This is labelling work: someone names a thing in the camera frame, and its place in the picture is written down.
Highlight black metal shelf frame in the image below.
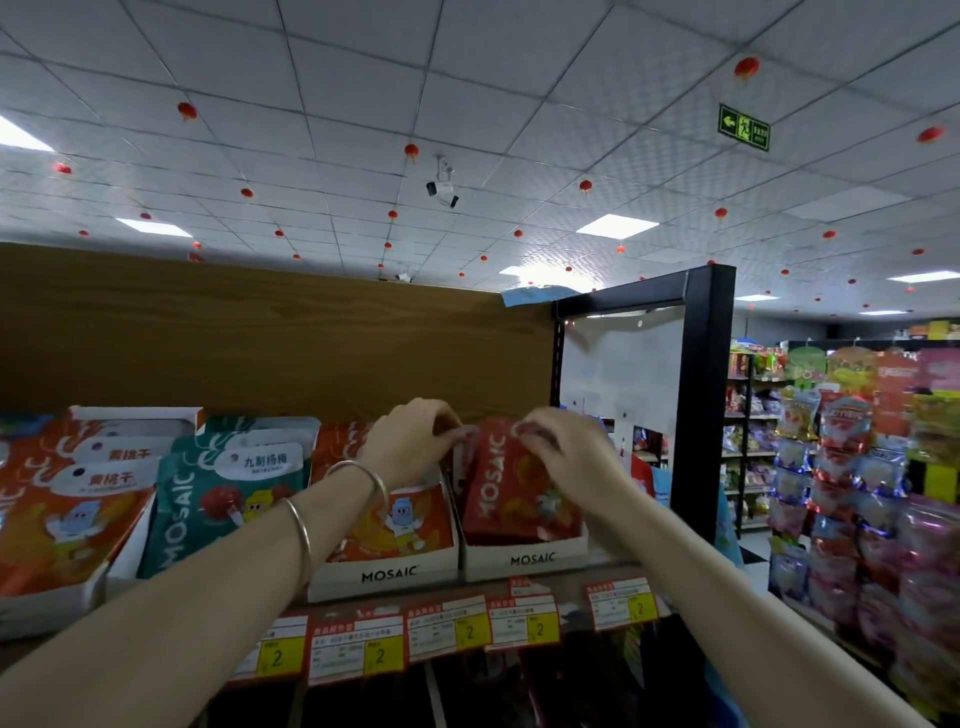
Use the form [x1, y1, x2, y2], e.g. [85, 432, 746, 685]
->
[549, 263, 738, 544]

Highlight red snack packet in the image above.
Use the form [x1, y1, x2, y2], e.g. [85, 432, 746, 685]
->
[459, 417, 584, 546]

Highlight rack of hanging candy bags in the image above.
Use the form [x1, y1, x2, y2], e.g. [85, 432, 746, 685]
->
[766, 344, 960, 723]

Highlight person's left hand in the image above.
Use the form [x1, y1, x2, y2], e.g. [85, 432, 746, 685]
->
[357, 398, 469, 493]

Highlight wooden shelf back panel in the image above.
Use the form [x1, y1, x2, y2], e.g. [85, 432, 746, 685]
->
[0, 241, 557, 426]

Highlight orange snack packet with cartoon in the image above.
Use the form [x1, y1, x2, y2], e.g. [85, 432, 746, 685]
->
[311, 420, 456, 564]

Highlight green exit sign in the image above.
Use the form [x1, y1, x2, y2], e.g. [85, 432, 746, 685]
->
[717, 102, 772, 153]

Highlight person's right forearm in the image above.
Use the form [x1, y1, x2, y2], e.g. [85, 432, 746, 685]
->
[585, 483, 935, 728]

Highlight white ceiling light panels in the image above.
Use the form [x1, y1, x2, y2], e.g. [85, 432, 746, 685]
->
[0, 114, 960, 317]

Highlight white cardboard display box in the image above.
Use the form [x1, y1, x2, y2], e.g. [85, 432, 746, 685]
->
[306, 472, 461, 604]
[452, 450, 591, 584]
[0, 405, 207, 642]

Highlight background shelf with goods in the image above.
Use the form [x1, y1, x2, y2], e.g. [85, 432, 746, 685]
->
[721, 336, 790, 535]

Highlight white shelf end panel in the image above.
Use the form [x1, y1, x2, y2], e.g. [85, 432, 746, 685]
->
[558, 305, 687, 460]

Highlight large orange snack packet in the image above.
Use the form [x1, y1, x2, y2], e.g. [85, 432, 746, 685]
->
[0, 418, 164, 599]

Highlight person's right hand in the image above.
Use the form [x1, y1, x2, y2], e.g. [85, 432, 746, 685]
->
[517, 407, 636, 516]

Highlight person's left forearm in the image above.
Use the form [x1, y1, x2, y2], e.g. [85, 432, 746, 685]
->
[0, 462, 384, 728]

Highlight teal snack packet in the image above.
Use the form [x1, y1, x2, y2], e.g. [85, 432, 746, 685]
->
[138, 417, 322, 580]

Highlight white security camera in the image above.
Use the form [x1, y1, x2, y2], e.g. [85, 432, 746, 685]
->
[425, 156, 461, 210]

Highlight grey shelf board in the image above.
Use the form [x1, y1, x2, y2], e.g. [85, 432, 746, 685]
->
[296, 551, 661, 627]

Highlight hanging red lanterns group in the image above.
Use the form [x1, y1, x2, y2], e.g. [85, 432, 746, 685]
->
[48, 55, 948, 312]

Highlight red and yellow price tag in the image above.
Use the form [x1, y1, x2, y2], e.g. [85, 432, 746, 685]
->
[229, 615, 310, 684]
[486, 592, 562, 651]
[405, 595, 493, 665]
[585, 576, 660, 633]
[308, 612, 407, 687]

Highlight thin silver bangle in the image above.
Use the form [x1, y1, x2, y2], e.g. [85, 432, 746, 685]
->
[280, 496, 313, 588]
[325, 459, 390, 513]

